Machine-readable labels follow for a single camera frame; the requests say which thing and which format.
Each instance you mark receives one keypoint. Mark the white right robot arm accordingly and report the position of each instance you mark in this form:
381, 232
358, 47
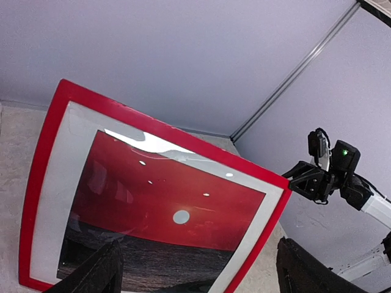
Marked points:
334, 169

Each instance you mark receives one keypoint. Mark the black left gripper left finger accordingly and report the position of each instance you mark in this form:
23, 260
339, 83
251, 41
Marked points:
102, 272

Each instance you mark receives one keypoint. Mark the right aluminium corner post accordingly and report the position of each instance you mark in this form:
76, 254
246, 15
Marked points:
295, 73

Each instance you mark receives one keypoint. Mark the red wooden picture frame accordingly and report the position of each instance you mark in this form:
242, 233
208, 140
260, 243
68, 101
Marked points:
46, 152

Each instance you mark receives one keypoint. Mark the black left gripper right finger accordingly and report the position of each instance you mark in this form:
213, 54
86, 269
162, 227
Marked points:
298, 271

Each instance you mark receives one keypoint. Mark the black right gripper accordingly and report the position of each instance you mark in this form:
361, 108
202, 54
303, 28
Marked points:
311, 182

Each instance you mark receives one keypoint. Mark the red and black photo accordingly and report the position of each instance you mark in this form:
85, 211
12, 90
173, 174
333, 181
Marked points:
178, 226

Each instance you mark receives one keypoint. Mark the white photo mat border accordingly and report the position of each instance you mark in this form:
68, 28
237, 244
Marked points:
67, 158

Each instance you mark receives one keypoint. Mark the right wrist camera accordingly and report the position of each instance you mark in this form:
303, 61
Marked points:
319, 148

